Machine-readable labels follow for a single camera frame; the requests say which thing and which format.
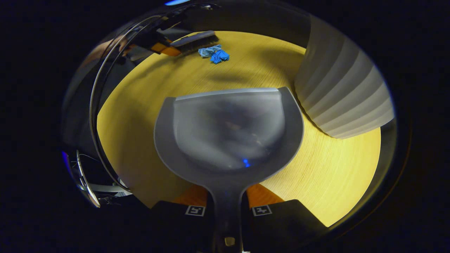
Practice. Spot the grey dustpan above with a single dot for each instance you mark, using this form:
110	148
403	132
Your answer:
228	133

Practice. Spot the small grey broom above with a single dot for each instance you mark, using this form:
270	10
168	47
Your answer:
197	39

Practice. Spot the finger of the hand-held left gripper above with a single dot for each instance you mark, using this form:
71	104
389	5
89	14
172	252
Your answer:
159	47
171	51

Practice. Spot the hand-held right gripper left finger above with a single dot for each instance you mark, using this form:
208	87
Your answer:
175	225

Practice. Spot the dark blue wrapper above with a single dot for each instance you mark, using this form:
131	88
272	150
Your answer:
219	56

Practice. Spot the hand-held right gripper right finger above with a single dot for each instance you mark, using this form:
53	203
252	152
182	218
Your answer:
281	225

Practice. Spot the light blue wrapper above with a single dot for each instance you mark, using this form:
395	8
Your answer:
208	51

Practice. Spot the black backdrop cloth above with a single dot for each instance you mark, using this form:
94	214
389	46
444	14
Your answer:
253	21

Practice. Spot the white ribbed garbage bin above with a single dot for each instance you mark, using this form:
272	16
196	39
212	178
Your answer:
337	88

